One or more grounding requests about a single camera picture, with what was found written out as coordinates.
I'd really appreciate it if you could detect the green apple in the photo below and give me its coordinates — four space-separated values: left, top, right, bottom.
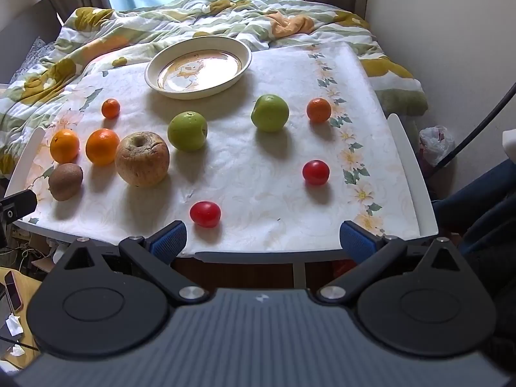
251 94 290 133
167 111 209 152

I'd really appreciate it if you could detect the smartphone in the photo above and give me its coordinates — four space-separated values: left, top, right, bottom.
3 271 23 312

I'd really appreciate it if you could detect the orange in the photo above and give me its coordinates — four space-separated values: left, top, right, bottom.
50 129 80 164
85 128 121 166

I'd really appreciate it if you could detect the black cable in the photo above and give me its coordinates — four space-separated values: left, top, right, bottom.
433 83 516 168

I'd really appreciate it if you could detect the yellow wooden side table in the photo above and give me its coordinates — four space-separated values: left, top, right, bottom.
0 266 47 372

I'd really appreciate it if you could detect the cream round plate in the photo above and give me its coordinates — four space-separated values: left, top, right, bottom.
144 35 253 100

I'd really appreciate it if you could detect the wrinkled yellow apple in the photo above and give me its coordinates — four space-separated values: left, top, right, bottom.
115 131 170 187

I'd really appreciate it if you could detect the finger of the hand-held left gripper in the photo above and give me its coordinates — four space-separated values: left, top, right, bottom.
0 189 38 226

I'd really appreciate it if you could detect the person's leg in blue trousers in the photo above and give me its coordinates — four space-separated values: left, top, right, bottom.
433 159 516 339

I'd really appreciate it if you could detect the red tomato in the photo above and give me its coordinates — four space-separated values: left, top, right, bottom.
190 201 222 228
302 160 330 186

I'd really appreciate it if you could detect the brown kiwi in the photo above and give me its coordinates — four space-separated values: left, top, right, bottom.
48 163 84 202

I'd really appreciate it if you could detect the grey headboard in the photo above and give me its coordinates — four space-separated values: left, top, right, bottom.
0 0 65 85

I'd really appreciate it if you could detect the white object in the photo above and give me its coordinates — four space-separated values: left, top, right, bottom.
502 129 516 158

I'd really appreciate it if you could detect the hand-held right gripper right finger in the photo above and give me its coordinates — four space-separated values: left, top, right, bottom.
316 221 464 303

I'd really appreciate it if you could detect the white floral tablecloth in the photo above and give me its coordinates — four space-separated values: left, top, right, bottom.
16 42 422 256

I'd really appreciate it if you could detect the white folding table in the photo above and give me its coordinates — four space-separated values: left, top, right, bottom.
4 113 440 289

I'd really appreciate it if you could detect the brown wooden board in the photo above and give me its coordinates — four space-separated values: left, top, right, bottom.
173 256 357 291

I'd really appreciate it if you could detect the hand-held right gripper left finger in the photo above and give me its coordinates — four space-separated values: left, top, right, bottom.
56 221 210 306

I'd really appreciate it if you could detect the white plastic bag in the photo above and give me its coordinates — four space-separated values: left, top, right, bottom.
419 126 456 167

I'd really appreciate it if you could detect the small tangerine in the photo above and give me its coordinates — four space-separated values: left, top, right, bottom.
101 99 121 119
306 97 332 124

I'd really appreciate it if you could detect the patterned grey pillow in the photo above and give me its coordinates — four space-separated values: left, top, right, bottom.
8 36 50 85

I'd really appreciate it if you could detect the green striped floral blanket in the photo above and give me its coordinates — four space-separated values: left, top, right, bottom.
0 0 429 178

